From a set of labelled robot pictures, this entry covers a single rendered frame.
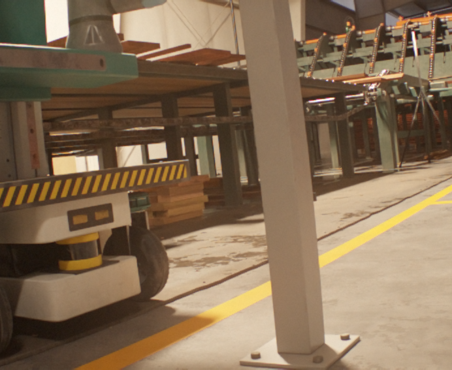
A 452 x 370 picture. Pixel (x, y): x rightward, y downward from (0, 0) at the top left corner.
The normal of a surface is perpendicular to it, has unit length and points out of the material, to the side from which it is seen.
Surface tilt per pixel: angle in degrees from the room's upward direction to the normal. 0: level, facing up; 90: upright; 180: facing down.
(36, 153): 90
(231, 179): 90
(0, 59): 90
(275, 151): 90
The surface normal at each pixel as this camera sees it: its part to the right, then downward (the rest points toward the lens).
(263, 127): -0.54, 0.09
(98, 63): 0.84, -0.07
